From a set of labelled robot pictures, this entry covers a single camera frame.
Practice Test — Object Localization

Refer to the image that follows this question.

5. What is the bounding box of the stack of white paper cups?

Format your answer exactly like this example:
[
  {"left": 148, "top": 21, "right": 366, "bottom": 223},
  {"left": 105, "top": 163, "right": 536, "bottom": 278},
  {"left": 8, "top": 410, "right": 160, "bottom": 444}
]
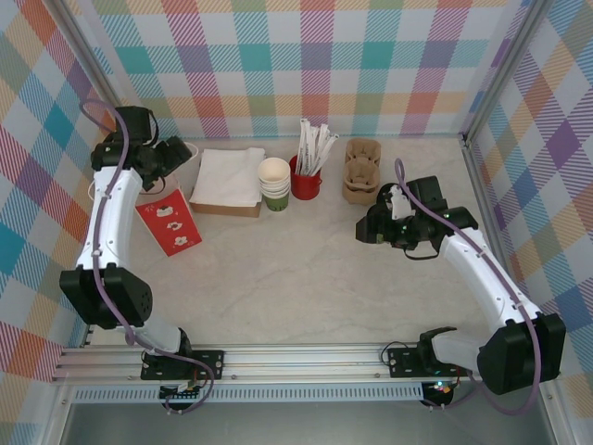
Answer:
[{"left": 259, "top": 157, "right": 292, "bottom": 185}]

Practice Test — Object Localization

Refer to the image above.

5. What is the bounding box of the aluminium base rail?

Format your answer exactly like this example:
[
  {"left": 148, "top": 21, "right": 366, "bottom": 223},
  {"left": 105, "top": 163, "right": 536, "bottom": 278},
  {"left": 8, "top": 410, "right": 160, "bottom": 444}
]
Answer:
[{"left": 50, "top": 341, "right": 562, "bottom": 384}]

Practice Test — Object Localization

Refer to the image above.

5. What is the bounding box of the red white paper bag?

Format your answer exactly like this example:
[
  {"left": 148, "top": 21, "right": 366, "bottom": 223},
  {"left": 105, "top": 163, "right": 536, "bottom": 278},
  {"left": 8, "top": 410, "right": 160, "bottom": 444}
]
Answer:
[{"left": 89, "top": 138, "right": 205, "bottom": 259}]

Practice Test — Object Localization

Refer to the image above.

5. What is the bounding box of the white paper napkin stack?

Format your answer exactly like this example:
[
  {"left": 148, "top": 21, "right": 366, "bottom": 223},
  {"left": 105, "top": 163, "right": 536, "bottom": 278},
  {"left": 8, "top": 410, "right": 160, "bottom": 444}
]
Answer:
[{"left": 190, "top": 146, "right": 266, "bottom": 209}]

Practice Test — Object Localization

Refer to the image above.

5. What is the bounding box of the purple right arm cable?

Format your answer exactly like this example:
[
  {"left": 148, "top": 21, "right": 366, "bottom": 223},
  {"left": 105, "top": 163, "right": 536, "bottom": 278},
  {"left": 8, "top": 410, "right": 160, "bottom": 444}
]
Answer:
[{"left": 393, "top": 157, "right": 543, "bottom": 417}]

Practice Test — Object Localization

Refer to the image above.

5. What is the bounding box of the small circuit board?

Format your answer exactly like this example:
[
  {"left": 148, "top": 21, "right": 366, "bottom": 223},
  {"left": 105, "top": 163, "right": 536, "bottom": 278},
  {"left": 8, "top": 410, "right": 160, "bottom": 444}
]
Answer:
[
  {"left": 158, "top": 380, "right": 208, "bottom": 402},
  {"left": 423, "top": 378, "right": 458, "bottom": 399}
]

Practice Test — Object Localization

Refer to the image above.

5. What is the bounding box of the green paper cup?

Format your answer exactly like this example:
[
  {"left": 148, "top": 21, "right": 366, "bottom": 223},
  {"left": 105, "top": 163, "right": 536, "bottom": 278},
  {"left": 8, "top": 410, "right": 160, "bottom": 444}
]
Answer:
[{"left": 262, "top": 191, "right": 291, "bottom": 213}]

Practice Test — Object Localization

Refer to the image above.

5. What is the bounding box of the perforated white cable tray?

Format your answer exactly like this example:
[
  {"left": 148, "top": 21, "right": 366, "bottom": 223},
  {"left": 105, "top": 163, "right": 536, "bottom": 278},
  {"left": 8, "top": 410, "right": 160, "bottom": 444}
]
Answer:
[{"left": 72, "top": 383, "right": 426, "bottom": 403}]

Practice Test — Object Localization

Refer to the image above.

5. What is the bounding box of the red metal cup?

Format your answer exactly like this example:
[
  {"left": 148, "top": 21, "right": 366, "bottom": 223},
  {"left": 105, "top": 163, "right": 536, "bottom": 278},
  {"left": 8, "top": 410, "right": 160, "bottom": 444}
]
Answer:
[{"left": 288, "top": 155, "right": 324, "bottom": 202}]

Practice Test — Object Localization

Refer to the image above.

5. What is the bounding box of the aluminium frame post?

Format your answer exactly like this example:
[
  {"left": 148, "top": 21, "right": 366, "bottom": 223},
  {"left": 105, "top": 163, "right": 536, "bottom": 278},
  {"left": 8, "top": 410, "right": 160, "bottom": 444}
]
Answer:
[
  {"left": 461, "top": 0, "right": 553, "bottom": 146},
  {"left": 49, "top": 0, "right": 144, "bottom": 154}
]

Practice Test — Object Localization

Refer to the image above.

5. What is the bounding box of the grey metal panel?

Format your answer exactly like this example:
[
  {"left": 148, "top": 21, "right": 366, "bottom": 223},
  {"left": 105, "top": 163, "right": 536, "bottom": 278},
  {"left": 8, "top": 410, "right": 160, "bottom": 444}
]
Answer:
[{"left": 59, "top": 400, "right": 557, "bottom": 445}]

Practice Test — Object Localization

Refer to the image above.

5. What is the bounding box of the brown pulp cup carrier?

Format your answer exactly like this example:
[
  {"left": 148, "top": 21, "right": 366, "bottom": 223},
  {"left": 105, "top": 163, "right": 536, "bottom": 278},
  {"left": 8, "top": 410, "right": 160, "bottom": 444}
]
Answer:
[{"left": 341, "top": 137, "right": 384, "bottom": 204}]

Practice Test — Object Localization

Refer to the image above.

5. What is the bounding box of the stack of white napkins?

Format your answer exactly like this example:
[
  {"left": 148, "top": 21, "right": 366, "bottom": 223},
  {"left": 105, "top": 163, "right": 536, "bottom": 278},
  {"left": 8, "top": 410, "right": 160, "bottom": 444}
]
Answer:
[{"left": 188, "top": 146, "right": 266, "bottom": 219}]

